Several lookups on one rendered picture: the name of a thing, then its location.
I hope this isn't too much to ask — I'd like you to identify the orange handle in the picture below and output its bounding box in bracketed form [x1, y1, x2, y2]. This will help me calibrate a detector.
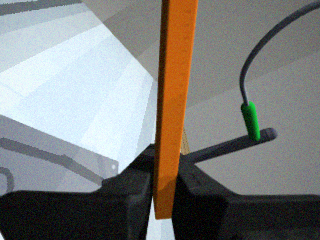
[153, 0, 198, 220]

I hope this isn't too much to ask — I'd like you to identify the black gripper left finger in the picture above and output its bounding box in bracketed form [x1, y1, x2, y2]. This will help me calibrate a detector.
[0, 143, 155, 240]

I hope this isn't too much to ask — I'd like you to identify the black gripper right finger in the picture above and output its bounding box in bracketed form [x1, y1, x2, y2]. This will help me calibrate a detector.
[171, 152, 320, 240]

